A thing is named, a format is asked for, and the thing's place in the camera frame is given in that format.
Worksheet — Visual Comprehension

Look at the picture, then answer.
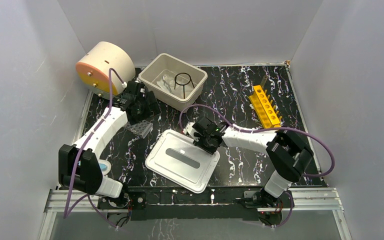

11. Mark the black wire tripod stand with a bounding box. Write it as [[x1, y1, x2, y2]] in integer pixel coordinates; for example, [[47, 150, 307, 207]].
[[174, 72, 195, 99]]

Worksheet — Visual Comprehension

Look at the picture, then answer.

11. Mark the white bin lid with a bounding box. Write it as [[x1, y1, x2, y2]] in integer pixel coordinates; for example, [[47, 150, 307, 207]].
[[145, 129, 220, 194]]

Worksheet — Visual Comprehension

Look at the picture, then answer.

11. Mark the clear glass test tube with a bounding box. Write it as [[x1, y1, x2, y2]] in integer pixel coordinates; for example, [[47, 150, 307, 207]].
[[260, 75, 269, 88]]

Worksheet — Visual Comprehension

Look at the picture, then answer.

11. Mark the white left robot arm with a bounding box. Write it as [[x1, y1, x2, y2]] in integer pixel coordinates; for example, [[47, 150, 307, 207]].
[[58, 81, 161, 208]]

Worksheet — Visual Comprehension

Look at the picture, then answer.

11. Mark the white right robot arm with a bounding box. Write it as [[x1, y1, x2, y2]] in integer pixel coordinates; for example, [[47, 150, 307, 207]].
[[182, 117, 314, 207]]

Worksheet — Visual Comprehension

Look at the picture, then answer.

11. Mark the beige plastic bin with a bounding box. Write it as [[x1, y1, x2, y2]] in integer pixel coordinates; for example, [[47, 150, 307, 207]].
[[138, 53, 208, 111]]

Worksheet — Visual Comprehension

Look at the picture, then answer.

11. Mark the beige cylindrical centrifuge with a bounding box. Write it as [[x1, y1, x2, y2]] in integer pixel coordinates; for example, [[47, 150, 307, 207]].
[[75, 41, 136, 100]]

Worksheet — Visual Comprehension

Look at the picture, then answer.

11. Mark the yellow test tube rack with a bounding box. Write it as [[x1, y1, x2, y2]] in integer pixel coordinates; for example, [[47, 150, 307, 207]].
[[248, 85, 282, 129]]

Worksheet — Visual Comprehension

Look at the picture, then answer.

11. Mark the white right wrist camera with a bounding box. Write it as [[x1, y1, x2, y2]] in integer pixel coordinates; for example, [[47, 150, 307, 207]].
[[182, 122, 195, 136]]

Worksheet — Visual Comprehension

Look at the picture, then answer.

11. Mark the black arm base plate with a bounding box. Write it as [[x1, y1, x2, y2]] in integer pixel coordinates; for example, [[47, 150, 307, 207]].
[[98, 186, 295, 225]]

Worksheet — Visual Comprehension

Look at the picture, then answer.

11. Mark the aluminium frame rail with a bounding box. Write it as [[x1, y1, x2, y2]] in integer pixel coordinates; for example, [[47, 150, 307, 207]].
[[44, 188, 345, 213]]

